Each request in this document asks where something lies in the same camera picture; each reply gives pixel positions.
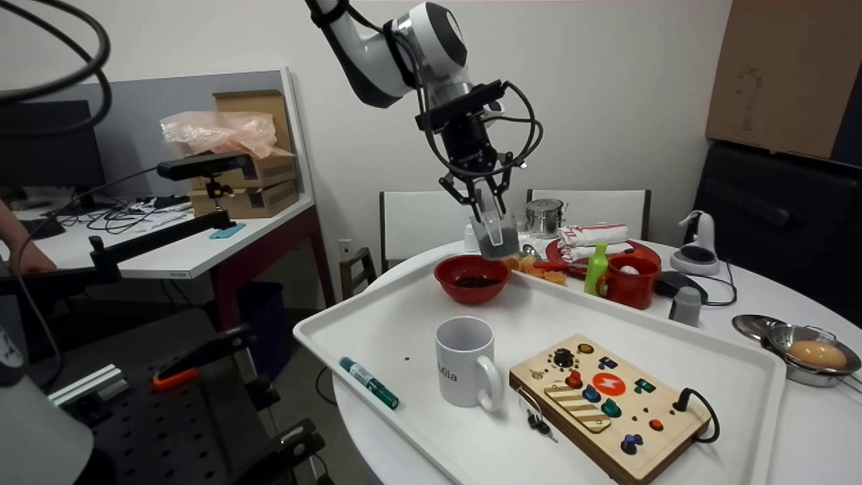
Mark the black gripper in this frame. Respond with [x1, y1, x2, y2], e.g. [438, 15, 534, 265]
[415, 81, 523, 215]

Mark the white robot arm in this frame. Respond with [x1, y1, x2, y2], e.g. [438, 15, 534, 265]
[303, 0, 539, 222]

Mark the red bowl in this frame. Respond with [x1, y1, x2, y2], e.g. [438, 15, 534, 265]
[433, 256, 509, 306]

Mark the white chair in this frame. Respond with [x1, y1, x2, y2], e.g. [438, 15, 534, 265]
[380, 189, 650, 268]

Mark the red plate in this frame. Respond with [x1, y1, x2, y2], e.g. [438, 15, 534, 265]
[544, 236, 662, 279]

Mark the red white cloth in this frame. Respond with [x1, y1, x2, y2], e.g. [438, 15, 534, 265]
[558, 224, 627, 251]

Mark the green squeeze bottle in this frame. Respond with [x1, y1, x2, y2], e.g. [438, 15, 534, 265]
[585, 244, 609, 296]

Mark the red cup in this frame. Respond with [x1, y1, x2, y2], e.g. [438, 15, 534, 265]
[602, 256, 660, 311]

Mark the white ceramic mug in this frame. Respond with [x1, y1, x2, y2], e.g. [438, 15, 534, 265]
[437, 315, 503, 412]

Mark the white plastic tray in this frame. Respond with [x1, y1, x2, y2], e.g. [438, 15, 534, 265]
[295, 265, 783, 485]

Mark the green marker pen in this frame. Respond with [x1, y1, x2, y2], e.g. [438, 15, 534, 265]
[338, 357, 400, 409]

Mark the large cardboard box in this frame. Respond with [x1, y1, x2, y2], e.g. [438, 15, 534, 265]
[706, 0, 862, 166]

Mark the metal strainer with egg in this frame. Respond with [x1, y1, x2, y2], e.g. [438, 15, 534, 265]
[733, 314, 862, 391]

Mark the black camera on stand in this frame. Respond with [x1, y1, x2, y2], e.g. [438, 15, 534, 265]
[157, 154, 251, 180]

